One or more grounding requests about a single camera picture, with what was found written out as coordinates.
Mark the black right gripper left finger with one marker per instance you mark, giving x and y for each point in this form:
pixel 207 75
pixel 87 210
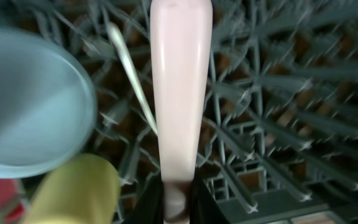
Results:
pixel 149 208

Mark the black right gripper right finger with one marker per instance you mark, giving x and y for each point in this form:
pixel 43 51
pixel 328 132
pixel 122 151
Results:
pixel 204 209

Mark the yellow plastic cup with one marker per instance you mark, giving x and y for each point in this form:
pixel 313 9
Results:
pixel 84 190

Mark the light blue bowl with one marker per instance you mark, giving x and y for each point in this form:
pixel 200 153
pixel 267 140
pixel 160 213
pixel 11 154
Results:
pixel 47 105

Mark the cream plastic spoon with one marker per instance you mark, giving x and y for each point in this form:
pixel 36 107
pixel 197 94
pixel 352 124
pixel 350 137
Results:
pixel 115 36

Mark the pink plastic fork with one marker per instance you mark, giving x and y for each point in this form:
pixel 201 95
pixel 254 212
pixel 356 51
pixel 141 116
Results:
pixel 180 40

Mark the grey dishwasher rack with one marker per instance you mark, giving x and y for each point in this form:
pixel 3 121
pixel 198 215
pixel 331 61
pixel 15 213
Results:
pixel 279 137

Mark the red plastic tray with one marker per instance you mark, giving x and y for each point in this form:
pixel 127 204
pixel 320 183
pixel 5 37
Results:
pixel 13 203

